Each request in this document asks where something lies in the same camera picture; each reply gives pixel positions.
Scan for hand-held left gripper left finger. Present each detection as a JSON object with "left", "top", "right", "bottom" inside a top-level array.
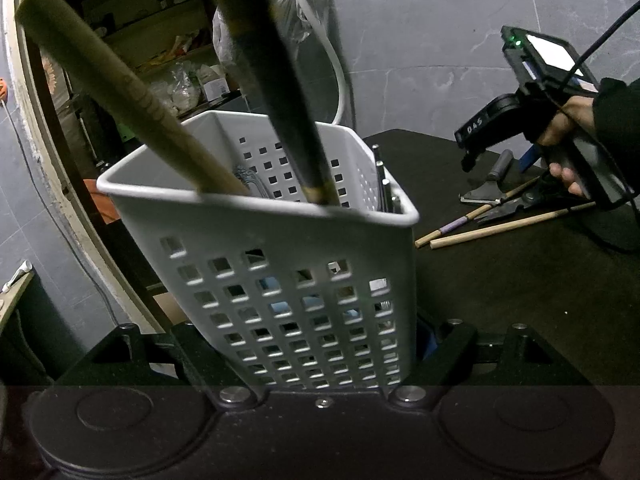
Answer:
[{"left": 60, "top": 321, "right": 253, "bottom": 408}]

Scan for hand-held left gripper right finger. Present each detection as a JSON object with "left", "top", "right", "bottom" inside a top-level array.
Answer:
[{"left": 389, "top": 309, "right": 585, "bottom": 409}]

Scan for metal peeler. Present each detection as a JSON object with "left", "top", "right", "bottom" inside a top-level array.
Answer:
[{"left": 460, "top": 149, "right": 513, "bottom": 206}]

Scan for plain wooden chopstick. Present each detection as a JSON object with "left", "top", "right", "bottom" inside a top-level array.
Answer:
[
  {"left": 429, "top": 201, "right": 597, "bottom": 251},
  {"left": 14, "top": 0, "right": 250, "bottom": 197}
]

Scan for white perforated utensil basket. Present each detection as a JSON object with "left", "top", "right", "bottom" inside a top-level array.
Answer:
[{"left": 96, "top": 110, "right": 421, "bottom": 392}]

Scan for person's right forearm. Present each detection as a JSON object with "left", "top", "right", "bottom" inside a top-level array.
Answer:
[{"left": 592, "top": 77, "right": 640, "bottom": 198}]

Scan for person's right hand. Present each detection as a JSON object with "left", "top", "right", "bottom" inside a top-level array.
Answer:
[{"left": 534, "top": 96, "right": 598, "bottom": 198}]

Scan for black kitchen scissors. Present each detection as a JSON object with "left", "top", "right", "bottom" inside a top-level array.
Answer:
[{"left": 474, "top": 175, "right": 556, "bottom": 225}]

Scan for wooden side counter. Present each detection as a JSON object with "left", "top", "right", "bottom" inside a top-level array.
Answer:
[{"left": 0, "top": 270, "right": 36, "bottom": 331}]

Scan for white tube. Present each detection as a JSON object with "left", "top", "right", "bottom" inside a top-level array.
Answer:
[{"left": 1, "top": 259, "right": 35, "bottom": 293}]

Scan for clear plastic bag dark contents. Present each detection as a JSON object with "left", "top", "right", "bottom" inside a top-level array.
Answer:
[{"left": 212, "top": 0, "right": 321, "bottom": 91}]

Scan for white box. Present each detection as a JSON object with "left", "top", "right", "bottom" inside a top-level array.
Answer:
[{"left": 200, "top": 72, "right": 231, "bottom": 101}]

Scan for clear bag of food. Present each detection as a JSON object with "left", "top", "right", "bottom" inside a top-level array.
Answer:
[{"left": 160, "top": 60, "right": 201, "bottom": 113}]

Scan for wooden storage shelf unit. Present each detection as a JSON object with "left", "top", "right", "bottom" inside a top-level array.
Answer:
[{"left": 75, "top": 0, "right": 241, "bottom": 116}]

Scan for white hose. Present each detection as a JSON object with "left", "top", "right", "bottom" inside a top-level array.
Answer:
[{"left": 287, "top": 0, "right": 351, "bottom": 126}]

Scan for utensil with ridged grey handle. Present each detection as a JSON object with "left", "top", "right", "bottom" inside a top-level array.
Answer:
[{"left": 232, "top": 164, "right": 273, "bottom": 198}]

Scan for grey power cord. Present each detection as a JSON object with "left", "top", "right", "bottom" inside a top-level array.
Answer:
[{"left": 2, "top": 100, "right": 121, "bottom": 328}]

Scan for pale wooden door frame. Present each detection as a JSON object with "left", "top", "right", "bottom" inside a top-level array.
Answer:
[{"left": 12, "top": 0, "right": 166, "bottom": 333}]

